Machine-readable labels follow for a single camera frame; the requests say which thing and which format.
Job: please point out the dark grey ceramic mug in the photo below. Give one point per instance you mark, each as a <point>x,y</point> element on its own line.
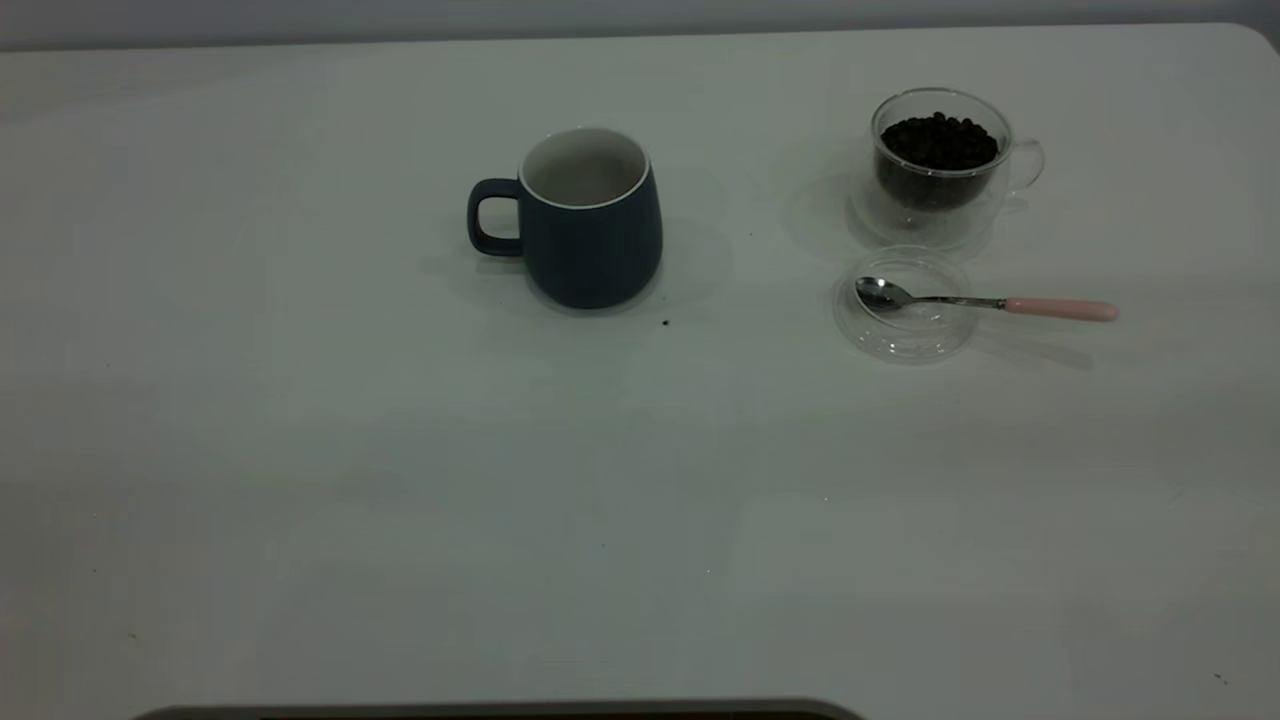
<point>595,250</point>

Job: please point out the round clear glass lid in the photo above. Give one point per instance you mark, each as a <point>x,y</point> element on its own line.
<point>905,340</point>

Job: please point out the dark coffee beans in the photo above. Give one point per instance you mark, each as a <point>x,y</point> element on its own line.
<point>938,145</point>

